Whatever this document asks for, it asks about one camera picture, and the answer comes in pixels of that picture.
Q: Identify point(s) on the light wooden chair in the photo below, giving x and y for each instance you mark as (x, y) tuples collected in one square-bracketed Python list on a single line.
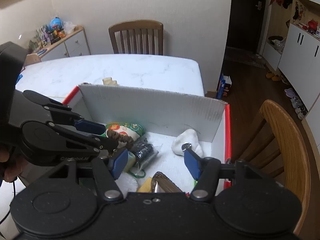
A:
[(291, 148)]

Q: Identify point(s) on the red white cardboard box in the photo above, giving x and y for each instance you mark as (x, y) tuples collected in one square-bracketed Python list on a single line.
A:
[(164, 115)]

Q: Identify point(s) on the bag of black beads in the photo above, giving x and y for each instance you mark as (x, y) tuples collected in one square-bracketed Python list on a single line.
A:
[(144, 152)]

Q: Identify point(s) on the blue globe toy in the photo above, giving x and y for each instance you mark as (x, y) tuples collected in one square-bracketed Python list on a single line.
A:
[(55, 24)]

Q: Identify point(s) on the green white embroidered pouch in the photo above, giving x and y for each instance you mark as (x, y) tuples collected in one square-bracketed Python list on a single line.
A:
[(136, 131)]

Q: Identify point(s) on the white wall cabinet unit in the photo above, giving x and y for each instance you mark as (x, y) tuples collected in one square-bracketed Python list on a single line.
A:
[(292, 47)]

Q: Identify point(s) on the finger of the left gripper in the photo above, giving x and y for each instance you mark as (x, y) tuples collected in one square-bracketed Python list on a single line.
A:
[(87, 133), (63, 115)]

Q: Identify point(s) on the person's left hand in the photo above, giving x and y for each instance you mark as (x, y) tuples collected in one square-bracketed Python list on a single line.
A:
[(14, 168)]

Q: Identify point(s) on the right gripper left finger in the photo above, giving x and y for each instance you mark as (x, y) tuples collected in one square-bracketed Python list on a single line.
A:
[(105, 174)]

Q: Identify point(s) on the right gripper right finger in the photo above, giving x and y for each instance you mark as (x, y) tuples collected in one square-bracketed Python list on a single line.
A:
[(206, 172)]

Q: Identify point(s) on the dark wooden chair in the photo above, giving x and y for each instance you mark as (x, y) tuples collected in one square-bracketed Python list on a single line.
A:
[(137, 37)]

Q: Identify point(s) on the blue box on floor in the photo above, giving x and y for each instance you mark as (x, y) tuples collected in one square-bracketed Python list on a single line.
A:
[(224, 86)]

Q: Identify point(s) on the brown paper packet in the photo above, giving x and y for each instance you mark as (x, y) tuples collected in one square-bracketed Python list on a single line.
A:
[(159, 183)]

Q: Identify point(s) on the white drawer sideboard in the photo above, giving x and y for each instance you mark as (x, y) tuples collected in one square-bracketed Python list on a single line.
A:
[(72, 45)]

